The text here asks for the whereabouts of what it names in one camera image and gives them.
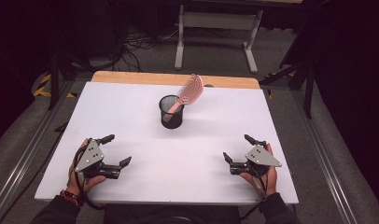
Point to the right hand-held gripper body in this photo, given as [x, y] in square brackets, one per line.
[261, 157]

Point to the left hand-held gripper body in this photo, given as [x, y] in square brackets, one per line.
[89, 155]

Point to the black mesh pen holder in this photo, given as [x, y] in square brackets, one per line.
[171, 121]

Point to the pink hairbrush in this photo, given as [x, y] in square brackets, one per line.
[190, 90]

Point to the person's right hand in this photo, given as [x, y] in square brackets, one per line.
[271, 182]

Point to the person's left hand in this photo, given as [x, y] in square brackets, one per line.
[73, 183]

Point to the white table cover sheet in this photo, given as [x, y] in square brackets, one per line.
[178, 155]

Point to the dark table grommet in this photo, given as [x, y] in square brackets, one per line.
[209, 85]

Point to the wooden table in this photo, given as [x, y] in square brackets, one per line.
[141, 78]

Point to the person's lap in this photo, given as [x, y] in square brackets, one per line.
[172, 215]

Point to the black metal stand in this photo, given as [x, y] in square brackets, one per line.
[55, 77]
[308, 87]

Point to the yellow black hazard tape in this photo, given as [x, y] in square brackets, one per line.
[43, 85]

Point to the aluminium floor rail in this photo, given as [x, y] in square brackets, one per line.
[326, 165]
[25, 149]

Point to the white metal desk frame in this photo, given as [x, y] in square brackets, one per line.
[218, 21]

